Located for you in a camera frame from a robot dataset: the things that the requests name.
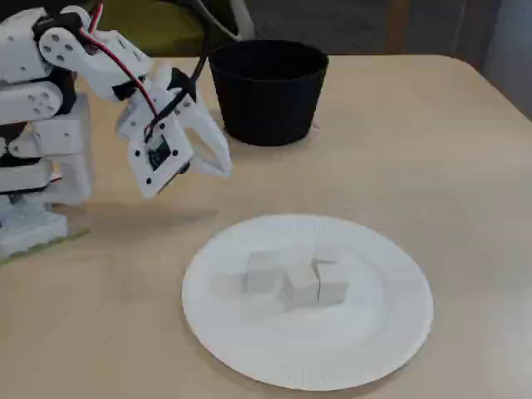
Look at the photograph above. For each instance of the white chair frame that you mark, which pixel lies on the white chair frame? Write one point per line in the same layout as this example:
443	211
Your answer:
245	21

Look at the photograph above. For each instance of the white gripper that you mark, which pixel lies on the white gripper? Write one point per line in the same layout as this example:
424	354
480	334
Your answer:
206	135

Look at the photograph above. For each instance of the yellow-green chair seat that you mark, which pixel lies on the yellow-green chair seat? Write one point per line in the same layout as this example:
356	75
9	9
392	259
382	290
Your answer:
166	25

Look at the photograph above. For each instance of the green base plate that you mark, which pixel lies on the green base plate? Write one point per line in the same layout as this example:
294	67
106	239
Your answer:
77	234

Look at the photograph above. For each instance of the brown wooden post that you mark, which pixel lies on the brown wooden post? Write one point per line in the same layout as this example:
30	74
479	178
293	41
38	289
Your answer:
399	25

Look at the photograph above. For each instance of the black pot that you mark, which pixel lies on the black pot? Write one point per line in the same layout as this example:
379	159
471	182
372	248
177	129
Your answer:
270	104

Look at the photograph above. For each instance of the white paper plate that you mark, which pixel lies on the white paper plate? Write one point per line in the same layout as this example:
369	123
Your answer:
311	353

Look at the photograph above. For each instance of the white cube block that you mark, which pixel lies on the white cube block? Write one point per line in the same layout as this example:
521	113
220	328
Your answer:
262	276
301	295
332	287
299	257

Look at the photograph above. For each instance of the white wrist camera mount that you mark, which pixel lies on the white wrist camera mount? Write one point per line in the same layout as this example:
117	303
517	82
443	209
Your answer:
143	174

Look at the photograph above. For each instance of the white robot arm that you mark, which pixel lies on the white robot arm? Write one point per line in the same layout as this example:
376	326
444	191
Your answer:
21	99

